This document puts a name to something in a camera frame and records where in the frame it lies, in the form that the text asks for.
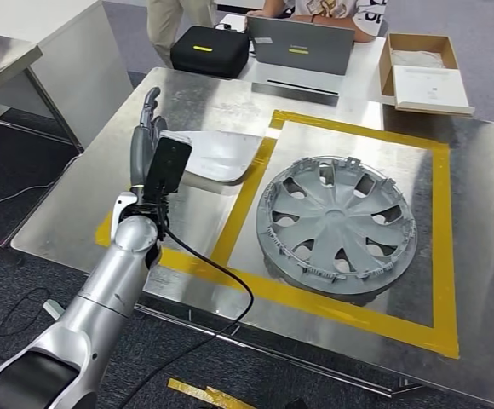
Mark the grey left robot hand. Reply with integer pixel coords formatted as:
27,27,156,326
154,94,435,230
129,86,169,190

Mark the white plastic shell part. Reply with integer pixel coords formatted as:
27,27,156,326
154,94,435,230
163,130,265,185

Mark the stainless steel workbench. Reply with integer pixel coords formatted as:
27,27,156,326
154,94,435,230
11,66,494,409

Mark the black zip case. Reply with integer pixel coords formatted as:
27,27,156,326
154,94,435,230
170,25,251,80

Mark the person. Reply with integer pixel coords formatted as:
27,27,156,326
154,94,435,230
147,0,218,70
245,0,388,44

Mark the stainless steel side table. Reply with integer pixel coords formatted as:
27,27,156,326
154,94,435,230
0,25,84,250

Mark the grey laptop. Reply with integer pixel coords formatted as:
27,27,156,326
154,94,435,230
246,15,356,97

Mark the grey wheel hubcap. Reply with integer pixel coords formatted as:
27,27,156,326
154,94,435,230
255,156,418,297

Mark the brown cardboard box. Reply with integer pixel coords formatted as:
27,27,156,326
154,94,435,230
378,32,461,106

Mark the white padding sheet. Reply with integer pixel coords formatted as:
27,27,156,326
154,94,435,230
392,49,446,70

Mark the white box lid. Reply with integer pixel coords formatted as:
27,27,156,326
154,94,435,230
393,65,476,117

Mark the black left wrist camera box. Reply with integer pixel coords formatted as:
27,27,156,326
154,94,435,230
143,134,193,198

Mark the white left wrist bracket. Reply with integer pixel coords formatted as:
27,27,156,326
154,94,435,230
110,192,138,241

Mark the white floor cable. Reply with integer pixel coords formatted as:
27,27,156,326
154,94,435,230
0,181,56,215

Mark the black floor cable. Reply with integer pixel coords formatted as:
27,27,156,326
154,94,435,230
0,242,52,362

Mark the black camera cable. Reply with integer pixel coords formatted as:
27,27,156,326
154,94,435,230
125,192,255,409

